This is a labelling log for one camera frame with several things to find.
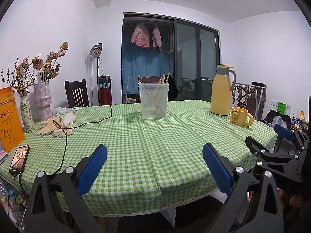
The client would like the white tissue packet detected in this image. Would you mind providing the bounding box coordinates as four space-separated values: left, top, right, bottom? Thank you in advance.
52 107 81 116

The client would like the clear plastic container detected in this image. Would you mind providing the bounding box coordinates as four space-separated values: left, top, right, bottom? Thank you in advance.
138 82 170 119

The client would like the dark wooden chair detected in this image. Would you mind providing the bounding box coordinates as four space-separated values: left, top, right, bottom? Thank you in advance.
64 79 90 107
138 76 162 83

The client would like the black smartphone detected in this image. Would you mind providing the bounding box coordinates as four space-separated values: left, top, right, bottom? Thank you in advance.
9 146 30 176

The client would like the pink hanging garment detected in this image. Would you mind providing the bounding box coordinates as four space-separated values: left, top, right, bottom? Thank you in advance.
152 25 162 52

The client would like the black charging cable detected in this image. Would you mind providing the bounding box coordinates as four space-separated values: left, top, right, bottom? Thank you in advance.
4 103 114 214

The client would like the green checkered tablecloth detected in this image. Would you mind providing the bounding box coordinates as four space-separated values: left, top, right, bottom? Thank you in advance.
1 100 277 216

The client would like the floral slim vase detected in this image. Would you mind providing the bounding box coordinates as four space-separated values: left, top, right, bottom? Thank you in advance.
20 96 34 133

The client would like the dried twig bouquet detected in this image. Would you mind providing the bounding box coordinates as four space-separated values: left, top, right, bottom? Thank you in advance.
1 57 35 97

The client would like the studio lamp on stand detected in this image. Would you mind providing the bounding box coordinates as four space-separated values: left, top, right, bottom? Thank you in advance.
90 43 103 105

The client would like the yellow bear mug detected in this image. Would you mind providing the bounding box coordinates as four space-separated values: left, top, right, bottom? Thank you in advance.
230 107 254 127

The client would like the green box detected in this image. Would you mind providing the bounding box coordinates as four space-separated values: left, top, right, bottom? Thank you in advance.
277 102 286 115

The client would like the pink jacket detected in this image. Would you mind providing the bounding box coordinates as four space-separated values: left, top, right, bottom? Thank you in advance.
131 23 150 48

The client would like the blue curtain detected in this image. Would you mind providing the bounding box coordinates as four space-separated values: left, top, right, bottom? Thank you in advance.
121 42 173 94

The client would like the wooden chopstick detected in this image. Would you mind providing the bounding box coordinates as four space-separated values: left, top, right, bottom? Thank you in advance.
143 73 170 115
142 73 166 113
138 80 166 117

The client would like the yellow thermos jug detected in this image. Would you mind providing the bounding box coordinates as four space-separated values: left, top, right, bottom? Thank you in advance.
210 64 236 116

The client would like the white knit glove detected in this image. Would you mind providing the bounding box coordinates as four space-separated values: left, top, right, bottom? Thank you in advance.
52 113 77 137

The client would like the pink textured vase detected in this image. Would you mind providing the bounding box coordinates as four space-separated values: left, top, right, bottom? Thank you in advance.
34 82 52 121

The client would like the right hand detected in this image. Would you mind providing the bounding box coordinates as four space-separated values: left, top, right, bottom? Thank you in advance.
278 189 310 209

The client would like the beige knit glove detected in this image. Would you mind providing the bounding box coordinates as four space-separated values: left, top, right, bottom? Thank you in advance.
37 115 63 136

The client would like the dried rose bouquet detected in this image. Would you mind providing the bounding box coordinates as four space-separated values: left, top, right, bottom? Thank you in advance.
21 42 69 85

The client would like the dark sliding glass door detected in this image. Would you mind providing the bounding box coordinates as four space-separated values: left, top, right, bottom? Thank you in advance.
121 13 220 103

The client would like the dark wooden chair far side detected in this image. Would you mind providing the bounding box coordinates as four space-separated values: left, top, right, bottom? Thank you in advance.
138 76 162 83

